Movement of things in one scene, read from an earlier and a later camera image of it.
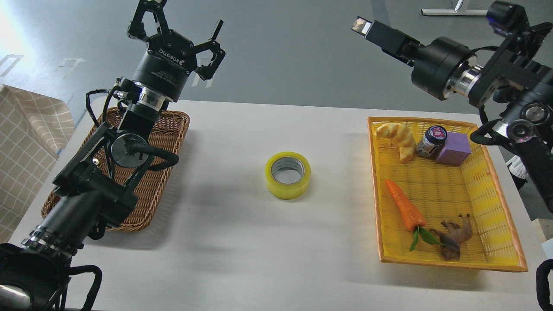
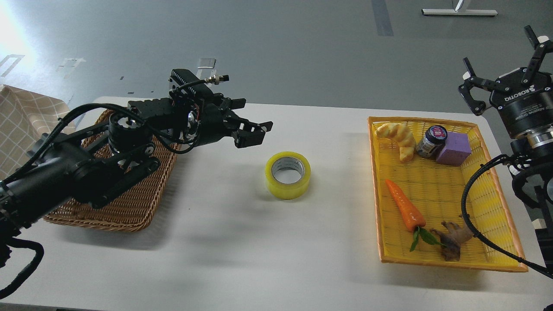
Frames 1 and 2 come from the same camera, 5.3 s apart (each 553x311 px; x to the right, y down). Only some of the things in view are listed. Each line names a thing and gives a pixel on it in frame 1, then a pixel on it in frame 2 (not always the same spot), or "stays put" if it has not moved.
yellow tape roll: [287, 175] stays put
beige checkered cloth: [34, 129] stays put
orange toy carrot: [413, 217] stays put
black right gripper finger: [392, 42] → [540, 49]
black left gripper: [171, 58] → [213, 119]
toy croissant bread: [401, 134] stays put
